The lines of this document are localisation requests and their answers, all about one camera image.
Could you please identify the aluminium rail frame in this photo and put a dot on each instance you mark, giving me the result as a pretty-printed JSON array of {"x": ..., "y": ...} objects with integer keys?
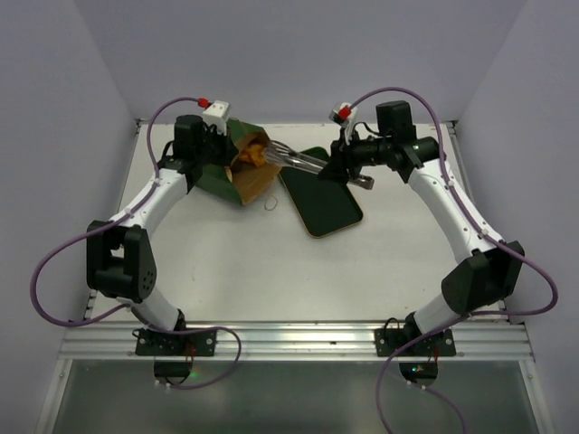
[{"x": 296, "y": 350}]

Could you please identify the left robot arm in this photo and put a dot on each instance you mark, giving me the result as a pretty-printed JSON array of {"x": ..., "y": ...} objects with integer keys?
[{"x": 120, "y": 260}]

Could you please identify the green brown paper bag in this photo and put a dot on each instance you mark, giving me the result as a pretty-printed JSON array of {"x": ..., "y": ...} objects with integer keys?
[{"x": 240, "y": 183}]

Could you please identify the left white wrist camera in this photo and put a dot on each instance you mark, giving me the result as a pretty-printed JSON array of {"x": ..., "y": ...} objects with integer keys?
[{"x": 217, "y": 113}]

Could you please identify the dark green tray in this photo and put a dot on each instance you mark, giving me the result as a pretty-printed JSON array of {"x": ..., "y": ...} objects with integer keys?
[{"x": 324, "y": 207}]

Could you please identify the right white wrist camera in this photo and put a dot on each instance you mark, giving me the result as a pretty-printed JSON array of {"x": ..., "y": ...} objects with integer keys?
[{"x": 343, "y": 115}]

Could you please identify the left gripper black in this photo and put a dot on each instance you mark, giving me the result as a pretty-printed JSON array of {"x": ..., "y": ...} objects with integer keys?
[{"x": 229, "y": 149}]

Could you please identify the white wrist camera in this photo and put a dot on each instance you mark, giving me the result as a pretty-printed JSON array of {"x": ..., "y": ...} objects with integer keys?
[
  {"x": 217, "y": 113},
  {"x": 343, "y": 115}
]

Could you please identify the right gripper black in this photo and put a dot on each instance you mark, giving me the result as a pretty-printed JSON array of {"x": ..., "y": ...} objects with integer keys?
[{"x": 337, "y": 159}]

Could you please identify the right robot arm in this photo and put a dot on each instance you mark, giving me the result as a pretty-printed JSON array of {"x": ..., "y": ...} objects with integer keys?
[{"x": 484, "y": 273}]

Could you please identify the orange twisted fake bread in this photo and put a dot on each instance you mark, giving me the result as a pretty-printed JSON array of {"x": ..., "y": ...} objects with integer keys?
[{"x": 253, "y": 154}]

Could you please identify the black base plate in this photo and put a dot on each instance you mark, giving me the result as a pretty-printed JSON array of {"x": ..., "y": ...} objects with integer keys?
[
  {"x": 403, "y": 339},
  {"x": 152, "y": 343}
]

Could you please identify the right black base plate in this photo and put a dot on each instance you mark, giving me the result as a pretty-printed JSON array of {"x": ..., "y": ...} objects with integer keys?
[{"x": 403, "y": 339}]

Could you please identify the metal tongs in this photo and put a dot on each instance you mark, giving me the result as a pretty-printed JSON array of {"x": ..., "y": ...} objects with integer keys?
[{"x": 281, "y": 155}]

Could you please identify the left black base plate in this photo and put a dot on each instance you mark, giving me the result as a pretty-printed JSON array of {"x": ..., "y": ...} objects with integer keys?
[{"x": 152, "y": 343}]

